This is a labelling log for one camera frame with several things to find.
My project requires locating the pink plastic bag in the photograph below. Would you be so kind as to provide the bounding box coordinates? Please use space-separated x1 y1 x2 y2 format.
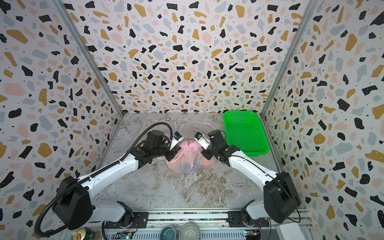
167 141 217 174

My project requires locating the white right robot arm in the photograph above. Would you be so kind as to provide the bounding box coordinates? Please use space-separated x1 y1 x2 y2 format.
194 130 301 226

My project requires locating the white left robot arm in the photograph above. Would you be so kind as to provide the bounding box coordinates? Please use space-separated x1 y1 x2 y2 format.
53 130 183 230

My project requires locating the green plastic basket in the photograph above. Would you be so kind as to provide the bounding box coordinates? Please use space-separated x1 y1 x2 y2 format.
223 111 270 157

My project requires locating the grey ribbed plate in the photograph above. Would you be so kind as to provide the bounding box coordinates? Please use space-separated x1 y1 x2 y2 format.
179 224 200 240

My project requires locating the teal ceramic bowl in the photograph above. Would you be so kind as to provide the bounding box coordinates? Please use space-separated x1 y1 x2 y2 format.
159 226 178 240

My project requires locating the right circuit board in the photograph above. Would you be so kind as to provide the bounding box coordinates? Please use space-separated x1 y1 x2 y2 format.
245 230 261 240

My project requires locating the green circuit board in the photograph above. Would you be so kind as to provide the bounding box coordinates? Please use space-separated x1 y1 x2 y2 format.
114 231 134 240

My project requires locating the white box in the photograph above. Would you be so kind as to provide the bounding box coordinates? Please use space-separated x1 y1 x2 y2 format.
276 223 305 240

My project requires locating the green gold drink can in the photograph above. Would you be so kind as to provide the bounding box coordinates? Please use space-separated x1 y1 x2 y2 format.
71 227 101 240

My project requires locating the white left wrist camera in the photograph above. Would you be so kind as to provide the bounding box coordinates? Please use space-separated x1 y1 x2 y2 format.
170 132 184 150

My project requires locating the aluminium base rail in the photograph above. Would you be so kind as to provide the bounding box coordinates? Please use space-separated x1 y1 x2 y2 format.
58 207 316 240

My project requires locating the aluminium corner post left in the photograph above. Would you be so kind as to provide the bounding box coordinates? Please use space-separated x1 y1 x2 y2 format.
52 0 124 118

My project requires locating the aluminium corner post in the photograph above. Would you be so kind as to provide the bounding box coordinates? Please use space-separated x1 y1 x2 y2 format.
52 0 124 118
260 0 319 119

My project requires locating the black corrugated cable conduit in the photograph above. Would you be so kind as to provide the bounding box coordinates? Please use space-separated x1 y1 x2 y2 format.
33 121 174 238

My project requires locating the aluminium corner post right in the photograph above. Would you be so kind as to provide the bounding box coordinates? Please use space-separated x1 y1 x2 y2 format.
260 0 319 119

